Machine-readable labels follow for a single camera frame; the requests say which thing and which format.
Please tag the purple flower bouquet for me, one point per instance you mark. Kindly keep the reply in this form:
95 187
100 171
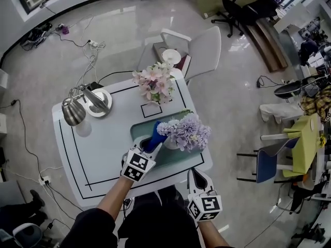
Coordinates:
171 143

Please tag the person's left forearm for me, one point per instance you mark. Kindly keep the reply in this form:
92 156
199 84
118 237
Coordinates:
116 195

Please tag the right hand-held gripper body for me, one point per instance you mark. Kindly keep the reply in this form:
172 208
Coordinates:
207 205

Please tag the black office chair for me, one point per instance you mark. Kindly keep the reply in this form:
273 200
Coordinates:
232 9

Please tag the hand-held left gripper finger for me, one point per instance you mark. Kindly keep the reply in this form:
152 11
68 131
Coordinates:
157 151
139 145

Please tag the dark shoes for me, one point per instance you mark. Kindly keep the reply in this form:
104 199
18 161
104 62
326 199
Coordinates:
35 37

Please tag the person's right forearm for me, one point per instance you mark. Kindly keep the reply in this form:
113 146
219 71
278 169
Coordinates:
210 232

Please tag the yellow-green table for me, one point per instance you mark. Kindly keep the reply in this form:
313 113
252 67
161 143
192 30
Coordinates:
303 143

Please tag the red book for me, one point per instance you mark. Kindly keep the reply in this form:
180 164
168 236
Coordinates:
184 62

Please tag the black round stool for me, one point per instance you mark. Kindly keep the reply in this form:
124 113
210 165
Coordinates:
287 90

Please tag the wooden bench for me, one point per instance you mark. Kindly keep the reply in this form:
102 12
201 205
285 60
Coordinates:
269 45

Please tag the person's black shirt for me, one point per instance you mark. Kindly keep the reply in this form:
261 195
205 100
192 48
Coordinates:
90 229

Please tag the grey box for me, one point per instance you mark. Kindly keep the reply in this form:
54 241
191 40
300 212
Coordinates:
158 49

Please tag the white chair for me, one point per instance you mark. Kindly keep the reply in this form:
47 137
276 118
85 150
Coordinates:
207 53

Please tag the blue chair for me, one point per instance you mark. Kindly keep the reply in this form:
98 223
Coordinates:
267 161

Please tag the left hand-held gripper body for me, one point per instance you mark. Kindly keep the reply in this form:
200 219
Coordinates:
137 165

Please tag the pink white flower bouquet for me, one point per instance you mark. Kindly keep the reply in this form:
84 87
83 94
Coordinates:
156 83

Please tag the person's black trousers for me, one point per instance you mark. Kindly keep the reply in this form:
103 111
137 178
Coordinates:
160 221

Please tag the white power strip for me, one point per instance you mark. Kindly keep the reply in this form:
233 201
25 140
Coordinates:
92 43
44 180

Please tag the purple small object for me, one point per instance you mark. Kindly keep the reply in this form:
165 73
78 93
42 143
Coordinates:
65 30

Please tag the teal tray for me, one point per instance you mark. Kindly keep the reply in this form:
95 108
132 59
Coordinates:
168 159

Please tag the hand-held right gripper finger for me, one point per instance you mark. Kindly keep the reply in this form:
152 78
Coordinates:
209 183
191 182

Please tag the grey office chair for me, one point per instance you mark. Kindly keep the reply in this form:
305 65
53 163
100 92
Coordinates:
27 235

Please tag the yellow flower bunch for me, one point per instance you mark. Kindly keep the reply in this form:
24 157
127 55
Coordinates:
322 140

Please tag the silver table lamp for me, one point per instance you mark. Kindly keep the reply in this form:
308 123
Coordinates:
95 102

